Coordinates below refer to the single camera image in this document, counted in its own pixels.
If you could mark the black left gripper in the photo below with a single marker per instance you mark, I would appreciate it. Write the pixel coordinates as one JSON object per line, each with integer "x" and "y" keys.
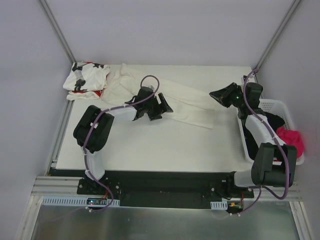
{"x": 155, "y": 107}

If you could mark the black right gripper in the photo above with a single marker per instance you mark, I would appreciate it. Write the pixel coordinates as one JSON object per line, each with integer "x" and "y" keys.
{"x": 230, "y": 94}

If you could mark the pink garment in basket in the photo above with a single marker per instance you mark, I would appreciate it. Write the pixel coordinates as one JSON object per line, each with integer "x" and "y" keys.
{"x": 292, "y": 138}

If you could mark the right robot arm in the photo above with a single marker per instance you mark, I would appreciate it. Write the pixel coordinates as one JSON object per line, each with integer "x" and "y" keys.
{"x": 275, "y": 161}

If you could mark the aluminium frame post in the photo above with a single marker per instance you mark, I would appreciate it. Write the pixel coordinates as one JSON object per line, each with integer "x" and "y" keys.
{"x": 292, "y": 9}
{"x": 56, "y": 29}

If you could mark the black garment in basket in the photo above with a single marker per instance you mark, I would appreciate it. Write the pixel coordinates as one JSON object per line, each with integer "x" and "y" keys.
{"x": 274, "y": 121}

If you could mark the left white cable duct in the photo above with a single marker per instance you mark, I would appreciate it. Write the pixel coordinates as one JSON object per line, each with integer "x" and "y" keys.
{"x": 67, "y": 201}

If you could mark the left aluminium frame post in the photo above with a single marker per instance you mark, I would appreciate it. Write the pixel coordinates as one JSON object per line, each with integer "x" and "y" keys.
{"x": 56, "y": 29}

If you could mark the red white folded shirt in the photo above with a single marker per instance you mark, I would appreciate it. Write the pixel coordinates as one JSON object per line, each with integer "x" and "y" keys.
{"x": 87, "y": 95}

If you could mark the white plastic laundry basket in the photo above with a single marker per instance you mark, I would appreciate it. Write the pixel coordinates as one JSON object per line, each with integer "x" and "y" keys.
{"x": 278, "y": 108}

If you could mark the right aluminium frame post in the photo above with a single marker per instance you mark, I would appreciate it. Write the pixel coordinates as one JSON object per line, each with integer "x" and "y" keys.
{"x": 292, "y": 9}

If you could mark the cream white t shirt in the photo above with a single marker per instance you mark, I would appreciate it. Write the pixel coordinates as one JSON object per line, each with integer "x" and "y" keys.
{"x": 190, "y": 106}

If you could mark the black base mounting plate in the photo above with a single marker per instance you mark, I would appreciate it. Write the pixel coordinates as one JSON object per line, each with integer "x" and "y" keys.
{"x": 151, "y": 189}

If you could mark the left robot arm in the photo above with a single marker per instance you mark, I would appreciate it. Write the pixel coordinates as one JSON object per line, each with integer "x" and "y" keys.
{"x": 93, "y": 129}

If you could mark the right white cable duct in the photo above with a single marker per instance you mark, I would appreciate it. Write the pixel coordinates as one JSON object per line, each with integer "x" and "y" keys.
{"x": 219, "y": 205}

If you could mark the white cable duct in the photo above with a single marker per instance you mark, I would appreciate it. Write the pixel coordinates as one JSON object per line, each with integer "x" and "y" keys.
{"x": 67, "y": 201}
{"x": 219, "y": 205}

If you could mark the white black patterned folded shirt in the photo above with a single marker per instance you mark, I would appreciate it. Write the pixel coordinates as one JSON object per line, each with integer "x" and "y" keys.
{"x": 86, "y": 77}

